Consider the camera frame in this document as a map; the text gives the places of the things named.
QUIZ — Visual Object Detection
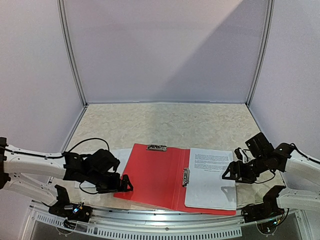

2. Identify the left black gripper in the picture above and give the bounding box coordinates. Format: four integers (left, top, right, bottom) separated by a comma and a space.
86, 170, 134, 195

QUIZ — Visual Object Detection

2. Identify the printed paper sheet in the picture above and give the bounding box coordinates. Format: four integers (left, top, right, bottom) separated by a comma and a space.
184, 148, 237, 211
74, 148, 132, 190

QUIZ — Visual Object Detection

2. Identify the red file folder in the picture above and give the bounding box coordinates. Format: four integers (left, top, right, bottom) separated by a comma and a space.
113, 143, 236, 216

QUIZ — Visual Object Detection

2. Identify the chrome spine lever clip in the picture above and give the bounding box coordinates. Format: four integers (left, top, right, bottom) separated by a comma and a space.
182, 167, 190, 188

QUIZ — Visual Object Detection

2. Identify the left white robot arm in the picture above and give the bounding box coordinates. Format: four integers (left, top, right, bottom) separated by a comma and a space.
0, 137, 134, 217

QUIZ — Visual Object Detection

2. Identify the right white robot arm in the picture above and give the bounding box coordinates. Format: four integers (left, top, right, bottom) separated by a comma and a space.
221, 132, 320, 219

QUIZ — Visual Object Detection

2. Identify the chrome top board clip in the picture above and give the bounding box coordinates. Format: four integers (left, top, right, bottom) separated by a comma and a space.
146, 144, 168, 152

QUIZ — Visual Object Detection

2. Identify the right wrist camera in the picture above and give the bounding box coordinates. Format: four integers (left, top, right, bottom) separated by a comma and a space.
234, 147, 249, 163

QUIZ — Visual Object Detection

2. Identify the aluminium front rail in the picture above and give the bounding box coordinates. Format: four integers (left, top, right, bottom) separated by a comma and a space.
21, 200, 313, 240

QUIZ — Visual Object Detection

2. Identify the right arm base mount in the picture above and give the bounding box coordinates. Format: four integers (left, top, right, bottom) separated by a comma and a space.
241, 198, 285, 223

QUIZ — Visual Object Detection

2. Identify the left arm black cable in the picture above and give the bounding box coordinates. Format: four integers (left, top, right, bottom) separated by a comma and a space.
0, 137, 111, 195

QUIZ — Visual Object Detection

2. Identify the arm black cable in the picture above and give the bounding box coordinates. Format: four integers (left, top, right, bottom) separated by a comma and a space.
234, 142, 320, 185
0, 137, 111, 195

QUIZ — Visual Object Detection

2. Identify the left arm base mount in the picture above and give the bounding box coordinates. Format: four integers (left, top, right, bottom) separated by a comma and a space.
48, 184, 93, 223

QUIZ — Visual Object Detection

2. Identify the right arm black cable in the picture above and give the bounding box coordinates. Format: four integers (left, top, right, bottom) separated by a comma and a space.
234, 142, 320, 185

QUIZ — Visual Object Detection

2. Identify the right aluminium corner post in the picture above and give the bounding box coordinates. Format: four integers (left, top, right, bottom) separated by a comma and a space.
245, 0, 275, 108

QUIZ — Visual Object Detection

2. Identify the aluminium corner post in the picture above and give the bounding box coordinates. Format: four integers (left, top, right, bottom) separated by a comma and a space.
57, 0, 88, 108
245, 0, 275, 108

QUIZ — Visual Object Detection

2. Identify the left aluminium corner post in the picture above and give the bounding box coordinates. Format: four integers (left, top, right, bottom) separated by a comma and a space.
57, 0, 88, 108

